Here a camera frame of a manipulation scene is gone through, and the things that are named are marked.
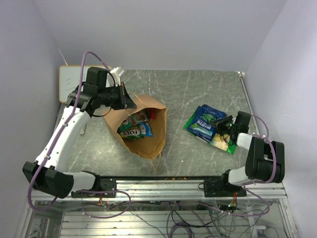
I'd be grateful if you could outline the blue kettle potato chips bag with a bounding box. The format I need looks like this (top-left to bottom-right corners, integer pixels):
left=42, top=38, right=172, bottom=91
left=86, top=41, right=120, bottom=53
left=201, top=104, right=227, bottom=122

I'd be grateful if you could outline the blue cookie snack pack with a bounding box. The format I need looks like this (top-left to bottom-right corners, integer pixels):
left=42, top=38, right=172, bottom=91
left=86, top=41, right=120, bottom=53
left=138, top=121, right=153, bottom=137

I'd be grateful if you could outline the green Fox's biscuit packet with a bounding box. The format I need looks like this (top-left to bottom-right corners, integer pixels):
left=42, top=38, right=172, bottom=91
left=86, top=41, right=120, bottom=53
left=118, top=125, right=145, bottom=140

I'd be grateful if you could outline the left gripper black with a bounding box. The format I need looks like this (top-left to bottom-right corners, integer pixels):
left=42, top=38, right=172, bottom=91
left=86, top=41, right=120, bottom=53
left=99, top=82, right=137, bottom=110

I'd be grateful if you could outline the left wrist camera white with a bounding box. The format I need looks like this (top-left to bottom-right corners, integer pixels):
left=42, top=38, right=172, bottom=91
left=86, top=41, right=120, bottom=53
left=110, top=66, right=124, bottom=86

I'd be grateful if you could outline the brown paper bag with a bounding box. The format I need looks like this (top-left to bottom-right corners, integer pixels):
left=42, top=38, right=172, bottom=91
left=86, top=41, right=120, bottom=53
left=104, top=94, right=167, bottom=163

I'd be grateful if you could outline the green cassava chips bag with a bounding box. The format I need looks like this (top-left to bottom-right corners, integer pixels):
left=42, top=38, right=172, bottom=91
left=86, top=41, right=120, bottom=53
left=184, top=117, right=236, bottom=155

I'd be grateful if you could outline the blue Burts sea salt bag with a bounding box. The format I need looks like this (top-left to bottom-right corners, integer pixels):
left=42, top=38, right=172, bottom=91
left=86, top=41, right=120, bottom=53
left=185, top=117, right=216, bottom=143

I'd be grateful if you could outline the aluminium mounting rail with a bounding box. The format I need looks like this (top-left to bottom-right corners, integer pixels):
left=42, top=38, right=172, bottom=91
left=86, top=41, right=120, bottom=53
left=27, top=176, right=288, bottom=201

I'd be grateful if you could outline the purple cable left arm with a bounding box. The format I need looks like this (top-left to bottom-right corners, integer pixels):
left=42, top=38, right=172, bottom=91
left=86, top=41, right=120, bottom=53
left=27, top=51, right=112, bottom=212

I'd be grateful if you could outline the green snack bar packet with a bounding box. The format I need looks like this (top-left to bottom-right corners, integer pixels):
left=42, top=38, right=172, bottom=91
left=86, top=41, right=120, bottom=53
left=130, top=109, right=149, bottom=124

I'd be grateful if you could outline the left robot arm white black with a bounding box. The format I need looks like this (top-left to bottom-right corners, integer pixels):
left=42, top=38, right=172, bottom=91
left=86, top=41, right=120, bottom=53
left=22, top=67, right=136, bottom=198

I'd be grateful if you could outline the blue white snack bag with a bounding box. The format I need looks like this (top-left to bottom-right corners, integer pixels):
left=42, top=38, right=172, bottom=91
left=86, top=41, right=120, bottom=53
left=192, top=106, right=204, bottom=121

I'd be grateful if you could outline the red snack packet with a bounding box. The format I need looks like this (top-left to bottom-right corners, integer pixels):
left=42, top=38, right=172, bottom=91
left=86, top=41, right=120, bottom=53
left=150, top=108, right=156, bottom=120

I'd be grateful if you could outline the small whiteboard wooden frame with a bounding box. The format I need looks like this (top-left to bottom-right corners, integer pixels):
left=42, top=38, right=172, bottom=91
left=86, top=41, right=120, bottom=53
left=58, top=65, right=112, bottom=103

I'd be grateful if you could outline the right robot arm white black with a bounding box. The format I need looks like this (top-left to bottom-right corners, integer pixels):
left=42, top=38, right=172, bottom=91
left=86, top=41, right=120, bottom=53
left=214, top=111, right=285, bottom=196

